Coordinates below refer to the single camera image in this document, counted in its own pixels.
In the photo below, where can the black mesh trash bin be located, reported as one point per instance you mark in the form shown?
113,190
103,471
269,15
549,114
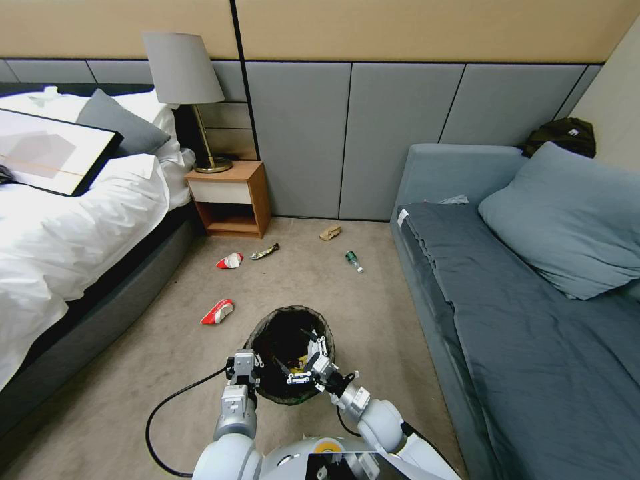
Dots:
280,325

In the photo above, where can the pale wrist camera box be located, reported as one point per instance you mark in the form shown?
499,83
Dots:
245,362
322,366

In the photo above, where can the grey upholstered bed frame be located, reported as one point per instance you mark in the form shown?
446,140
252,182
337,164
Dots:
100,310

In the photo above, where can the wooden nightstand white drawer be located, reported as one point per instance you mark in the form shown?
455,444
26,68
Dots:
227,192

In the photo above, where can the beige headboard shelf panel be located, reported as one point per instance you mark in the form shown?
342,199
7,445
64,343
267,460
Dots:
227,130

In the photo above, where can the white blanket tag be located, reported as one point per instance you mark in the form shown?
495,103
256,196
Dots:
403,217

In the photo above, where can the crushed red white carton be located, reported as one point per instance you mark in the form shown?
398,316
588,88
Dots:
230,260
218,311

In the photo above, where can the white duvet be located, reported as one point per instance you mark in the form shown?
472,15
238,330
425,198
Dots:
75,235

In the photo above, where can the white robot front shell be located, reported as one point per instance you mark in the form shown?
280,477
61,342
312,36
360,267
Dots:
325,457

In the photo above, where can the dark grey sofa blanket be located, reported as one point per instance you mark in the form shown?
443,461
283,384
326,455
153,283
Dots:
525,360

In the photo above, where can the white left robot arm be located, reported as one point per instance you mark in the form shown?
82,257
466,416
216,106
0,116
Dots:
231,440

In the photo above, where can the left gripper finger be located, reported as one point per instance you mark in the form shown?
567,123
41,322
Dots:
259,360
230,369

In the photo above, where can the black framed picture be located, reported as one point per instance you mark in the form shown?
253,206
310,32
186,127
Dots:
50,150

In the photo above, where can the yellow wrapper scrap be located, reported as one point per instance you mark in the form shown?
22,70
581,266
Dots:
297,361

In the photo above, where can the dark green backpack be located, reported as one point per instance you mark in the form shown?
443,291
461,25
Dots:
560,135

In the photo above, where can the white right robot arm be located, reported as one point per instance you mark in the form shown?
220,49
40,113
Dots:
382,422

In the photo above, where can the white bed pillow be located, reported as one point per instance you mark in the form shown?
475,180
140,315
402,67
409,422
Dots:
167,125

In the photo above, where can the blue grey sofa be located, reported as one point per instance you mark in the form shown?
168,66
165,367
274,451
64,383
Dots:
425,170

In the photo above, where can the crumpled brown paper bag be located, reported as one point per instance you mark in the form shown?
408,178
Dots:
331,232

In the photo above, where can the grey bed pillow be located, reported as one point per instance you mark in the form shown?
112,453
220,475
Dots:
120,122

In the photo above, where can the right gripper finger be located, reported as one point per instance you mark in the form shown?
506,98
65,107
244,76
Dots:
320,347
299,379

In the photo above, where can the blue grey sofa pillow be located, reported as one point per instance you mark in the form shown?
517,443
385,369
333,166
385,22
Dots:
565,220

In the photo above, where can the green plastic bottle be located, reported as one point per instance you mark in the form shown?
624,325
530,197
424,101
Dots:
353,261

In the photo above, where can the grey shade brass lamp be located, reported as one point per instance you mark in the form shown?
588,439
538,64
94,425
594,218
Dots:
181,70

